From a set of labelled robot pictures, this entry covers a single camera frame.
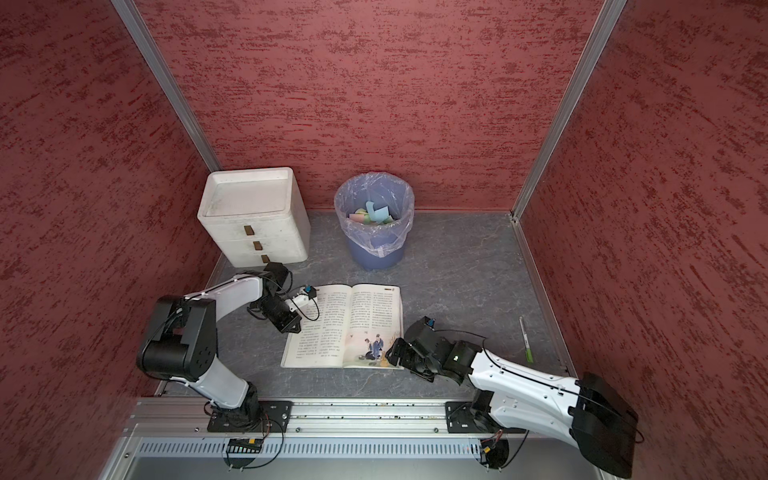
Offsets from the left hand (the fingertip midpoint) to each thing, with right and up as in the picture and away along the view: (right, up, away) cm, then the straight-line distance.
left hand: (293, 332), depth 88 cm
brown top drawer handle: (-14, +31, +1) cm, 34 cm away
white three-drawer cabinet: (-10, +35, -3) cm, 37 cm away
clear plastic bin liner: (+17, +43, +6) cm, 47 cm away
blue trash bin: (+21, +22, +6) cm, 31 cm away
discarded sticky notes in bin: (+23, +37, +13) cm, 45 cm away
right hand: (+31, -7, -9) cm, 33 cm away
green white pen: (+70, -3, -2) cm, 71 cm away
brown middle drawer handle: (-14, +26, +7) cm, 30 cm away
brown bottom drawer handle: (-14, +22, +12) cm, 29 cm away
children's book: (+17, +1, 0) cm, 17 cm away
